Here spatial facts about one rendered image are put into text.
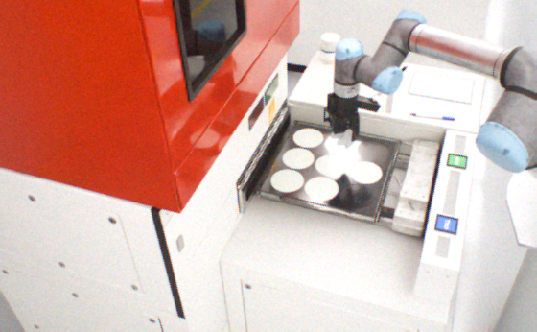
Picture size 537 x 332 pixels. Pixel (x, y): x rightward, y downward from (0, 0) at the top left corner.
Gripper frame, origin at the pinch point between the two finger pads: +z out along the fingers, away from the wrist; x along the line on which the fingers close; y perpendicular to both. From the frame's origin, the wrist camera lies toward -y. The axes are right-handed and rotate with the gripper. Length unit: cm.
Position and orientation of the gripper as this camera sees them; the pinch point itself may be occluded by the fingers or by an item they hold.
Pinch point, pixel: (348, 144)
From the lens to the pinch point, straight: 171.2
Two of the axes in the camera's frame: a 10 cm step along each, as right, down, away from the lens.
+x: 3.6, 5.9, -7.2
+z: 0.4, 7.6, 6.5
